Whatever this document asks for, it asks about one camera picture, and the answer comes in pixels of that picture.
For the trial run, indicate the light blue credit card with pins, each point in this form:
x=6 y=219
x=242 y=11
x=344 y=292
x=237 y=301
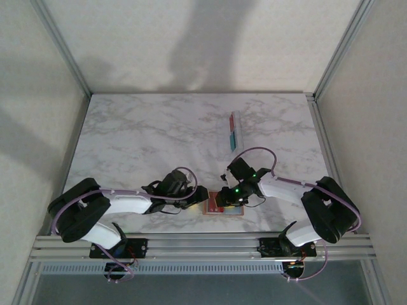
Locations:
x=235 y=211

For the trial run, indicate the brown leather card holder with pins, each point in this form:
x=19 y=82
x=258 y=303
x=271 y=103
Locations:
x=225 y=214

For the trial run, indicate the red credit card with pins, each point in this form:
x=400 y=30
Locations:
x=212 y=208
x=232 y=122

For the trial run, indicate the clear acrylic card stand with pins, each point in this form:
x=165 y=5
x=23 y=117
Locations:
x=222 y=143

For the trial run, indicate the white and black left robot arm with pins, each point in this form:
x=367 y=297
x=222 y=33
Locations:
x=127 y=201

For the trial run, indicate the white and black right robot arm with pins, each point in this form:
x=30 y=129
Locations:
x=280 y=190

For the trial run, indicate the teal credit card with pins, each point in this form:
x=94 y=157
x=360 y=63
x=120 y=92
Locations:
x=232 y=141

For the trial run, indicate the black controller board with LED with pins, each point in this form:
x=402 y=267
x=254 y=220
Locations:
x=294 y=268
x=119 y=268

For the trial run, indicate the long aluminium base rail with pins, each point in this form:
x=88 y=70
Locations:
x=203 y=248

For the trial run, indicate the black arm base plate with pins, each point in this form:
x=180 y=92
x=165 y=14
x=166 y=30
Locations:
x=268 y=248
x=140 y=248

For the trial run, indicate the aluminium side rail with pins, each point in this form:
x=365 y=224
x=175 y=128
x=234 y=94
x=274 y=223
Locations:
x=325 y=139
x=76 y=133

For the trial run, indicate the aluminium frame post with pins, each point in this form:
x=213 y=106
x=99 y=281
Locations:
x=65 y=51
x=343 y=47

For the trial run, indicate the aluminium frame leg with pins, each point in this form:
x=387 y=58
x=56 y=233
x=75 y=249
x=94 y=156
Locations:
x=378 y=282
x=25 y=286

